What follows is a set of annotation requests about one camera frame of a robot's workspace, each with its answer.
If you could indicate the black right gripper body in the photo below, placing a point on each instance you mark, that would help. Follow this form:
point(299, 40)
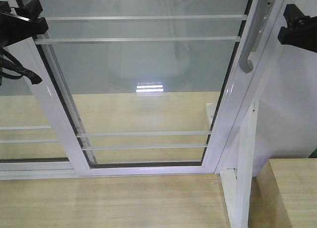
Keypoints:
point(301, 30)

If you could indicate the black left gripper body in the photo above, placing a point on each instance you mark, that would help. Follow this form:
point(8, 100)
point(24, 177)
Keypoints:
point(24, 23)

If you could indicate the grey metal door handle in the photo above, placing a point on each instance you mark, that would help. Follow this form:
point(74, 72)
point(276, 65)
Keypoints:
point(257, 13)

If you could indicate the white framed sliding glass door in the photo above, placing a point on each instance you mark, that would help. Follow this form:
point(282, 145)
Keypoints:
point(144, 46)

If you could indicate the fixed white framed glass panel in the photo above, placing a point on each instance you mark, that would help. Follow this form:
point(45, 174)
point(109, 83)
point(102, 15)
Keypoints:
point(40, 126)

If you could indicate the light plywood box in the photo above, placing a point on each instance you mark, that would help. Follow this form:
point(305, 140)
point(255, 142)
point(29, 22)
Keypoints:
point(289, 192)

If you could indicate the light plywood base board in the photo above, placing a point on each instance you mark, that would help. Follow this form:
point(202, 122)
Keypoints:
point(150, 171)

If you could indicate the white door jamb frame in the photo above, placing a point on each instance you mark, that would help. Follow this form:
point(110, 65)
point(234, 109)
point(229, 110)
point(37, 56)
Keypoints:
point(244, 88)

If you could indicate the white partition wall panel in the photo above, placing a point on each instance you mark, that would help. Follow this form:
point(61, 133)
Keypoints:
point(287, 117)

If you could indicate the rear white support bracket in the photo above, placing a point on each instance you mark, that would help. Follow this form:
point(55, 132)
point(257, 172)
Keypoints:
point(210, 110)

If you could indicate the white triangular support bracket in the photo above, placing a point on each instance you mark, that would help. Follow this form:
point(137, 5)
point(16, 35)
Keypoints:
point(236, 183)

